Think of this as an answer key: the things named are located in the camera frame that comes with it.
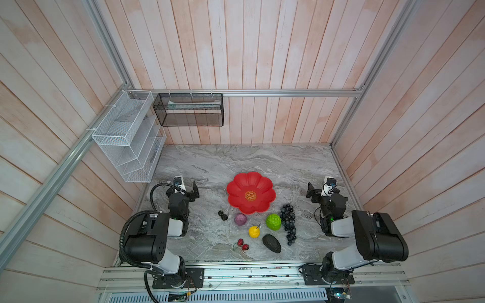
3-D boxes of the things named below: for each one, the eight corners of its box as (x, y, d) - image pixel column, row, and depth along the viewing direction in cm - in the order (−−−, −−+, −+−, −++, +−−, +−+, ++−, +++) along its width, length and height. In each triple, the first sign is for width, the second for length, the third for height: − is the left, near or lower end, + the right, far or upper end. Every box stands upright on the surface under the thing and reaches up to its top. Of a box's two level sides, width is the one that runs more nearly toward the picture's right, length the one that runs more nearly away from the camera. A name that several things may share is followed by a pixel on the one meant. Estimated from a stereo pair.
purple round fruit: (239, 228, 88) (239, 224, 84) (234, 221, 91) (233, 216, 86) (247, 222, 90) (247, 218, 86) (241, 215, 92) (241, 211, 88)
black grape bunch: (284, 245, 83) (286, 242, 80) (278, 208, 95) (280, 203, 91) (297, 245, 83) (300, 242, 80) (290, 208, 95) (292, 203, 91)
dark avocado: (260, 243, 84) (261, 240, 80) (265, 235, 86) (266, 231, 82) (277, 255, 80) (279, 253, 77) (282, 247, 83) (284, 244, 79)
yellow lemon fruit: (248, 238, 85) (249, 234, 81) (248, 229, 88) (248, 225, 84) (259, 238, 85) (260, 234, 81) (258, 229, 88) (259, 225, 84)
